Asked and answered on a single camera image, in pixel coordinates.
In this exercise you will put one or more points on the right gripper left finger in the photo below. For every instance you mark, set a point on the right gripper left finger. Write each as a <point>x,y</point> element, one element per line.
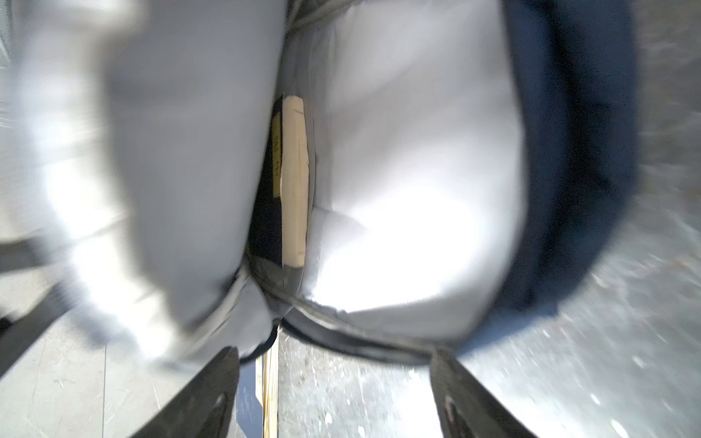
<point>204,407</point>

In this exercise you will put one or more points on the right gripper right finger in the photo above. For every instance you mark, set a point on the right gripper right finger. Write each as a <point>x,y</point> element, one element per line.
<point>465,407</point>

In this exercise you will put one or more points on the blue book yellow label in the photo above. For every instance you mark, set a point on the blue book yellow label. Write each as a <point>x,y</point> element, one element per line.
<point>257,409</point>
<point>278,231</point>

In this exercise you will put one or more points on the navy blue student backpack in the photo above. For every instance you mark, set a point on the navy blue student backpack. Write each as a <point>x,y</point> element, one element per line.
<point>468,162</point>

